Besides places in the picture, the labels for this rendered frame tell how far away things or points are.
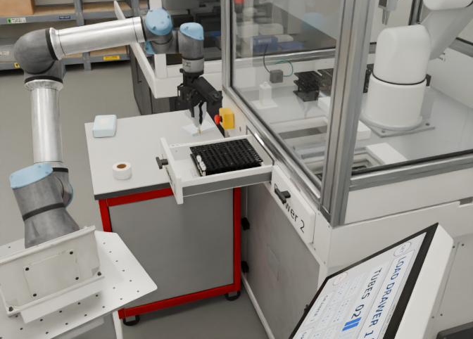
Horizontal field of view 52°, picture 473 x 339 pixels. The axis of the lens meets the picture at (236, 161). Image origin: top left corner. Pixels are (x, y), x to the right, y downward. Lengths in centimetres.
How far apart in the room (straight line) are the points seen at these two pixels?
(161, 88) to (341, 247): 137
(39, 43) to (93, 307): 77
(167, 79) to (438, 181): 144
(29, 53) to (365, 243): 112
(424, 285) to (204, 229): 132
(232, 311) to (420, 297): 162
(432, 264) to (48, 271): 95
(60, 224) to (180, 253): 80
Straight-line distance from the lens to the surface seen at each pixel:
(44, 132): 162
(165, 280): 218
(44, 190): 144
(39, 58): 157
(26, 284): 141
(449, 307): 192
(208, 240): 209
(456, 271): 180
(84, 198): 322
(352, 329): 86
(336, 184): 126
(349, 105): 116
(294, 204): 149
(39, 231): 141
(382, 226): 143
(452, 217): 159
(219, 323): 233
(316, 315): 102
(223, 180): 163
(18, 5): 535
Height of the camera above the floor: 175
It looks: 30 degrees down
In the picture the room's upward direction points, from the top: straight up
